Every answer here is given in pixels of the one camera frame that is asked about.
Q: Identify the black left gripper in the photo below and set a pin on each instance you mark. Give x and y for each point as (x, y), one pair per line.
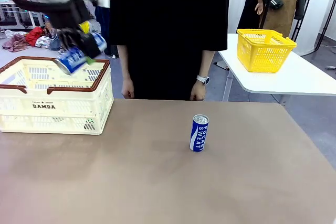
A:
(74, 14)

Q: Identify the blue Pocari Sweat can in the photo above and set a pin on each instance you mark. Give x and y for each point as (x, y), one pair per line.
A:
(71, 60)
(198, 134)

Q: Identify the person's left forearm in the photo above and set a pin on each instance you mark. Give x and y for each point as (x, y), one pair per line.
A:
(206, 62)

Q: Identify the person's right forearm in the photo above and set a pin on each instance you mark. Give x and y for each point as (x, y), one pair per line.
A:
(124, 64)

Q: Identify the yellow plastic basket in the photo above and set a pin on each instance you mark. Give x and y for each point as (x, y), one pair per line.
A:
(262, 56)

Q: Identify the person's right hand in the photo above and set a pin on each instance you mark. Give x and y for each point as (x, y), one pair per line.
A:
(128, 89)

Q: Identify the person's left hand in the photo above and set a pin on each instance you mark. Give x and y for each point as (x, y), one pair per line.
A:
(198, 91)

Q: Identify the bystander's right hand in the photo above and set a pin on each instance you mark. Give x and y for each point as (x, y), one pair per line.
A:
(259, 8)

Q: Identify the yellow cloth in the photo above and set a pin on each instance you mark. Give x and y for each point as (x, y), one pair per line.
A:
(85, 27)

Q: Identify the blue jeans cloth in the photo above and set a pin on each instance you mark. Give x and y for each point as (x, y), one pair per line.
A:
(54, 43)

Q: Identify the red cloth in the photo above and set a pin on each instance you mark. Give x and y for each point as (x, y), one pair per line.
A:
(34, 36)

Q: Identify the pink patterned cloth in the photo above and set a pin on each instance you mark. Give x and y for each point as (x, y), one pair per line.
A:
(14, 44)

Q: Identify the white metal rack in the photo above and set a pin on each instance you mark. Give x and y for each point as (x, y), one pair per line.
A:
(15, 14)

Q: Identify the person in black clothes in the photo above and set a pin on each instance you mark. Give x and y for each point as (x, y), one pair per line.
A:
(168, 24)

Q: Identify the white wrist watch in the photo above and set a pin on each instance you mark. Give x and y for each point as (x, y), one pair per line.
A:
(203, 79)

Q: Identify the white folding table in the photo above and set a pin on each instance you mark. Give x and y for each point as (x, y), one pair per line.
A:
(288, 82)

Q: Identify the black light stand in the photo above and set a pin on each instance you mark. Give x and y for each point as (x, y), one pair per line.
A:
(326, 19)
(304, 3)

